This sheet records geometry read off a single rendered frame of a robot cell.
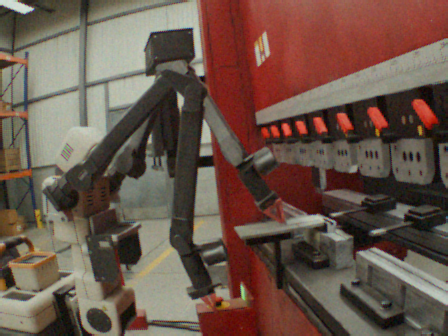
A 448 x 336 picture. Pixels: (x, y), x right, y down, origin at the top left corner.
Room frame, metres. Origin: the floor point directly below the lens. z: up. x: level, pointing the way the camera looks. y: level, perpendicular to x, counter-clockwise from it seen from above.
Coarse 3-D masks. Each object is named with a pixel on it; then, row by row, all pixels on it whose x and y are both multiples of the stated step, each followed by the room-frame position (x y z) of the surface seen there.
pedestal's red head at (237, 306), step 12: (228, 300) 1.40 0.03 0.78; (240, 300) 1.39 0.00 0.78; (252, 300) 1.22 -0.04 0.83; (204, 312) 1.30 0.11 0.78; (216, 312) 1.21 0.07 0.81; (228, 312) 1.21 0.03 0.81; (240, 312) 1.22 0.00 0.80; (252, 312) 1.22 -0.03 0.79; (204, 324) 1.20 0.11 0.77; (216, 324) 1.21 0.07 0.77; (228, 324) 1.21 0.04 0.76; (240, 324) 1.22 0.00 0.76; (252, 324) 1.22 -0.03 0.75
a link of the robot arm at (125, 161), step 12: (180, 60) 1.63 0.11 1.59; (144, 132) 1.64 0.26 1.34; (132, 144) 1.63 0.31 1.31; (144, 144) 1.65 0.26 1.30; (120, 156) 1.62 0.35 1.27; (132, 156) 1.61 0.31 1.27; (144, 156) 1.69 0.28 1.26; (120, 168) 1.61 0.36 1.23; (132, 168) 1.60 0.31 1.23; (144, 168) 1.67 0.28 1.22
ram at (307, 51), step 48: (240, 0) 2.27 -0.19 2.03; (288, 0) 1.37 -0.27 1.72; (336, 0) 0.95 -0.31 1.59; (384, 0) 0.70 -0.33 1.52; (432, 0) 0.54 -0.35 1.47; (288, 48) 1.50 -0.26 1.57; (336, 48) 1.03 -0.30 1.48; (384, 48) 0.76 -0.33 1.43; (288, 96) 1.62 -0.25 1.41; (336, 96) 1.10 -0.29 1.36; (384, 96) 0.84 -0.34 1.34
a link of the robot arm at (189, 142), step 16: (192, 96) 1.14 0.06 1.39; (192, 112) 1.17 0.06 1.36; (192, 128) 1.18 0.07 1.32; (192, 144) 1.19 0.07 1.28; (192, 160) 1.19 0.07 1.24; (176, 176) 1.20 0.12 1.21; (192, 176) 1.20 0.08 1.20; (176, 192) 1.20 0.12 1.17; (192, 192) 1.20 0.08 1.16; (176, 208) 1.21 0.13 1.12; (192, 208) 1.21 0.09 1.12; (176, 224) 1.20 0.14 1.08; (192, 224) 1.21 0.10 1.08
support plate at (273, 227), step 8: (304, 216) 1.57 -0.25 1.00; (256, 224) 1.55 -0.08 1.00; (264, 224) 1.53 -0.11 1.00; (272, 224) 1.51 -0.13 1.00; (280, 224) 1.49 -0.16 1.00; (304, 224) 1.43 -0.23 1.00; (312, 224) 1.41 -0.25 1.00; (320, 224) 1.41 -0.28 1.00; (240, 232) 1.45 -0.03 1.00; (248, 232) 1.43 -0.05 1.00; (256, 232) 1.41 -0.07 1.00; (264, 232) 1.40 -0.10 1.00; (272, 232) 1.39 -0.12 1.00; (280, 232) 1.39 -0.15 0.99
